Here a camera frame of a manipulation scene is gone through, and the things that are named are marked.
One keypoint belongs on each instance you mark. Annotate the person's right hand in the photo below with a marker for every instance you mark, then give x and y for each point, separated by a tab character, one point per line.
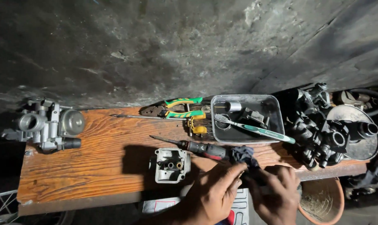
278	200

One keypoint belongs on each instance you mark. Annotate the person's left hand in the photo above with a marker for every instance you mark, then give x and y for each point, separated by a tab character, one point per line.
207	197

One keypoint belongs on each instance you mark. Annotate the person's right fingers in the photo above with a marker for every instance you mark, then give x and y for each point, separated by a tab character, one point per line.
282	178

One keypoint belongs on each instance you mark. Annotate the person's left fingers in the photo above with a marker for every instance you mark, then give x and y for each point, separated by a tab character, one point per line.
229	172

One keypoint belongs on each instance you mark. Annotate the dark blue rag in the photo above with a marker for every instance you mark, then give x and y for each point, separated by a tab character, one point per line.
243	154

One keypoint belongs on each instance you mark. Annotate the black and red screwdriver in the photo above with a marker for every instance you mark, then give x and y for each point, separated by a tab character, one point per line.
204	149

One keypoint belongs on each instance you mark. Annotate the white printed bag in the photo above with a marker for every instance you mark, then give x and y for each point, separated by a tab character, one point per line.
239	209

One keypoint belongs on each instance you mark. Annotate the orange plastic bowl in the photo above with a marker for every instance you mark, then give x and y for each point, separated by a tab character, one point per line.
323	200

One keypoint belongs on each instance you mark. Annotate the green and white toothbrush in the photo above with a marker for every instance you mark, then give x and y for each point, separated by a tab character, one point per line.
257	129

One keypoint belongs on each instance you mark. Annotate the black dirty carburetor assembly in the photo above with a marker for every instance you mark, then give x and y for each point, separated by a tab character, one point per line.
314	131

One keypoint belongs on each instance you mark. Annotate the rectangular metal tray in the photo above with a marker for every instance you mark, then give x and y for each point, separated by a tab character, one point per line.
273	122

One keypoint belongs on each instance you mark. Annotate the silver carburetor float bowl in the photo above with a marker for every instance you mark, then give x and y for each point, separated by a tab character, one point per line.
170	165

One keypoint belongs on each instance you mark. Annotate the black carburetor part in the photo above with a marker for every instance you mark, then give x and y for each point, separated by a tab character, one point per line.
254	117

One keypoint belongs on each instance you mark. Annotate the small silver cylinder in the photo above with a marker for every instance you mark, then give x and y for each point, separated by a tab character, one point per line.
233	106

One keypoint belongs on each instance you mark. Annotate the small metal washer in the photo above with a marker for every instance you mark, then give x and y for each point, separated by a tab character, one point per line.
206	108

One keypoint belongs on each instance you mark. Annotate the green and yellow pliers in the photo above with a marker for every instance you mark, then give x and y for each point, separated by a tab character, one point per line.
179	107

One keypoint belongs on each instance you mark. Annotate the round grey metal disc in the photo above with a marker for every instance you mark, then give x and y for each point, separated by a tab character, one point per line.
363	147

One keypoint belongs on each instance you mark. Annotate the dark crumpled cloth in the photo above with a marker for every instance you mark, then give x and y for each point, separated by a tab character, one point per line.
370	181

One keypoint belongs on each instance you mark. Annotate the thin long metal screwdriver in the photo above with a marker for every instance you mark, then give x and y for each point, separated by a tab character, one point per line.
145	117

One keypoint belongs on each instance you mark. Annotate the silver carburetor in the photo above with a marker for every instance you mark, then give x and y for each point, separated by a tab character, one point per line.
48	125

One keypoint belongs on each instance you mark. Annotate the spoked wheel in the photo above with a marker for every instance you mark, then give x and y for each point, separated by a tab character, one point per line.
4	207

